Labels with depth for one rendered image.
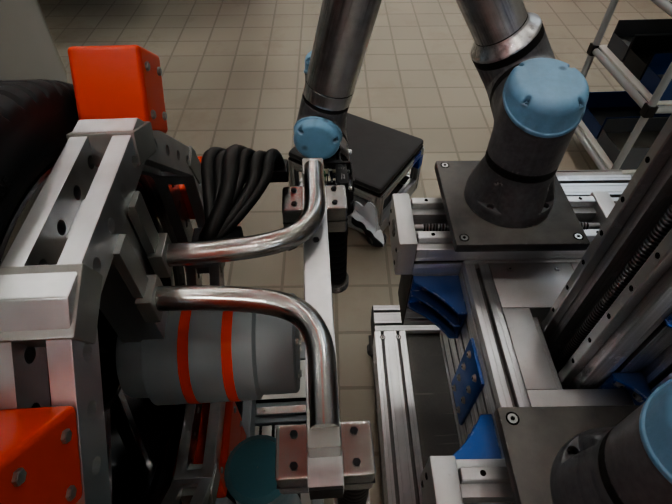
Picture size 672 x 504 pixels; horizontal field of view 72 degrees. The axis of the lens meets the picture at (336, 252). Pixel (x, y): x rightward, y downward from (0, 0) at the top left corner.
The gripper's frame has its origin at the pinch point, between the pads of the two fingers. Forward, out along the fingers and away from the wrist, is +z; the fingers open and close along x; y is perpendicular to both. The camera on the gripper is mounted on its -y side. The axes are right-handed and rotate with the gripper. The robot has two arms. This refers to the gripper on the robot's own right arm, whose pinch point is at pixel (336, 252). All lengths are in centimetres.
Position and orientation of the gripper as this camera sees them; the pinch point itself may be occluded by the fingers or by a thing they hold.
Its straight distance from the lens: 73.9
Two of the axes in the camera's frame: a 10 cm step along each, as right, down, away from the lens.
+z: 0.6, 7.5, -6.5
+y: 0.0, -6.6, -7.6
